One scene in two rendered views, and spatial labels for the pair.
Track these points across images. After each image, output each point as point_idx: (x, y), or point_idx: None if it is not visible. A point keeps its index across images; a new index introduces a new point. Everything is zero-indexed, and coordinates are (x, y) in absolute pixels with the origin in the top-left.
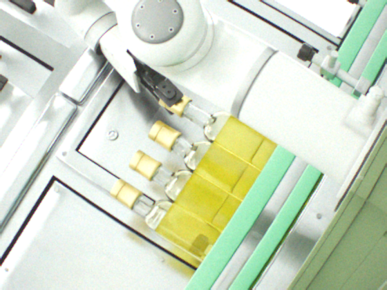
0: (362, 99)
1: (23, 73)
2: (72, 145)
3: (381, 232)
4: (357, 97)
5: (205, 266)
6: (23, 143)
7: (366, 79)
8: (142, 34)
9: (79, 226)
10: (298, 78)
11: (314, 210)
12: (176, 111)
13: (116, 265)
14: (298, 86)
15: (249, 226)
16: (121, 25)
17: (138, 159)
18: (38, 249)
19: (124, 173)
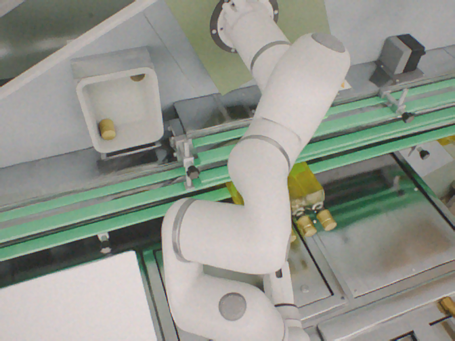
0: (233, 19)
1: None
2: (334, 298)
3: None
4: (173, 172)
5: (319, 130)
6: (367, 326)
7: (175, 139)
8: (341, 44)
9: (351, 263)
10: (259, 32)
11: (253, 114)
12: None
13: (341, 233)
14: (263, 29)
15: None
16: (349, 60)
17: (309, 226)
18: (385, 267)
19: (310, 264)
